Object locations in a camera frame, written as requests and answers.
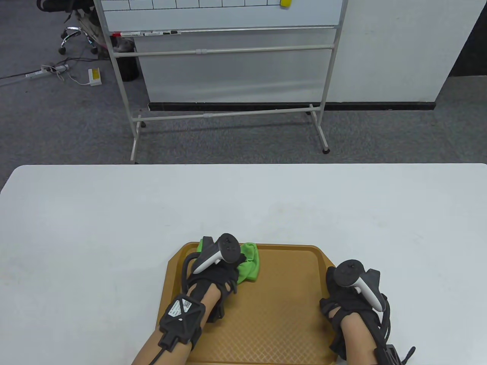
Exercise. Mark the yellow round magnet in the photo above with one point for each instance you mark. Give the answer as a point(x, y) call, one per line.
point(285, 3)

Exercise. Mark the green square towel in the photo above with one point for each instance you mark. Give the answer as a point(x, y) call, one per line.
point(249, 266)

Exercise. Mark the black white right hand controller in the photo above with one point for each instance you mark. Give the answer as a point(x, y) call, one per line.
point(354, 273)

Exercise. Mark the black waste bin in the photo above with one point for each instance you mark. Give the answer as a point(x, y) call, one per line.
point(128, 66)

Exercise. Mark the person's right forearm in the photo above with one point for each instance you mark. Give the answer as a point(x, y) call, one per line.
point(359, 338)

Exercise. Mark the person's left hand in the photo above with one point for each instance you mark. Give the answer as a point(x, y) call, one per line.
point(222, 275)

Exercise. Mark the black office chair chrome base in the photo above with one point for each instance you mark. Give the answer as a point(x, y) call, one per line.
point(70, 34)

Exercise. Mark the black white left hand controller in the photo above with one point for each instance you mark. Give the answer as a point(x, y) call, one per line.
point(224, 249)

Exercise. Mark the black white hand controller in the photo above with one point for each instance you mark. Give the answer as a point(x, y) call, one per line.
point(354, 273)
point(224, 249)

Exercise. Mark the brown plastic food tray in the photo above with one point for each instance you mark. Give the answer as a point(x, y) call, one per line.
point(274, 311)

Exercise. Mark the person's right hand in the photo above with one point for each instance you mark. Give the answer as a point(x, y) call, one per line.
point(342, 300)

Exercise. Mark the red whiteboard marker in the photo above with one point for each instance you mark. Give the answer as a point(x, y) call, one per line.
point(129, 34)

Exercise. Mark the white power strip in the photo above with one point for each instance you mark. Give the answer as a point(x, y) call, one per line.
point(42, 72)

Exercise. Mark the yellow white small box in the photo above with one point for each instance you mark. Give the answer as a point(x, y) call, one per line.
point(95, 78)

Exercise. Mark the white rolling whiteboard stand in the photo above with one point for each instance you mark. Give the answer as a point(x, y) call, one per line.
point(228, 17)

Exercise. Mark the black left wrist sensor module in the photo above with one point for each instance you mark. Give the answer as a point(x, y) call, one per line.
point(182, 317)

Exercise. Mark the person's left forearm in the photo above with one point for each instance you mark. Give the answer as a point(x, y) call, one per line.
point(167, 351)

